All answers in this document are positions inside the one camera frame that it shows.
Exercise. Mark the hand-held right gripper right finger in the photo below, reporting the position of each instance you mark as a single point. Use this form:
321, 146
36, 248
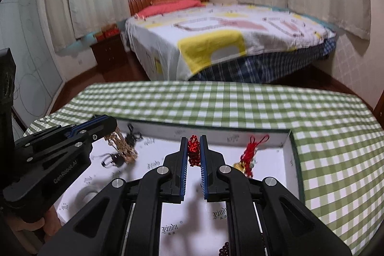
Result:
249, 214

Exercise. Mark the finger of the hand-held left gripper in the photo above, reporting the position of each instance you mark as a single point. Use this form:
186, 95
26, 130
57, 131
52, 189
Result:
60, 148
96, 124

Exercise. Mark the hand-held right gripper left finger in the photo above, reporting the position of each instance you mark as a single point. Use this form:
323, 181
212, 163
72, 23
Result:
141, 214

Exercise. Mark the dark green white-lined box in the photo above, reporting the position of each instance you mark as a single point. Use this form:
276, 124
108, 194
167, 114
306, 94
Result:
270, 160

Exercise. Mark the red knot charm gold bell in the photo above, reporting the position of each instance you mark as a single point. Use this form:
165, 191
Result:
250, 151

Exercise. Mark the small red bead charm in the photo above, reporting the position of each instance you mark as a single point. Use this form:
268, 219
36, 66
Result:
193, 151

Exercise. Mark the person's left hand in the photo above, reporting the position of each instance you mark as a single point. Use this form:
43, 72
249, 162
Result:
54, 223

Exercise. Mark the dark wooden nightstand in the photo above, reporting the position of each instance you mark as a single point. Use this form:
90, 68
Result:
108, 52

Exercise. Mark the red gift box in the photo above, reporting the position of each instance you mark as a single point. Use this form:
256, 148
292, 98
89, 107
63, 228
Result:
107, 33

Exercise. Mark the glass wardrobe sliding door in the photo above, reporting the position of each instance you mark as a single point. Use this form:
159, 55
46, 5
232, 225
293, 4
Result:
27, 49

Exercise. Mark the green checked tablecloth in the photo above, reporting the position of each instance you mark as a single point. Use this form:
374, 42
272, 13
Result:
210, 103

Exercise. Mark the pink pillow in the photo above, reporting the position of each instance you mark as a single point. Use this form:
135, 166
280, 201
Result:
171, 7

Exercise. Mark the white patterned bedsheet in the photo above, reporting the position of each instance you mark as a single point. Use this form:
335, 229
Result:
210, 43

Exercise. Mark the blue plaid bed cover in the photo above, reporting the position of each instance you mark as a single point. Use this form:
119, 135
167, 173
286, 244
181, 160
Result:
255, 67

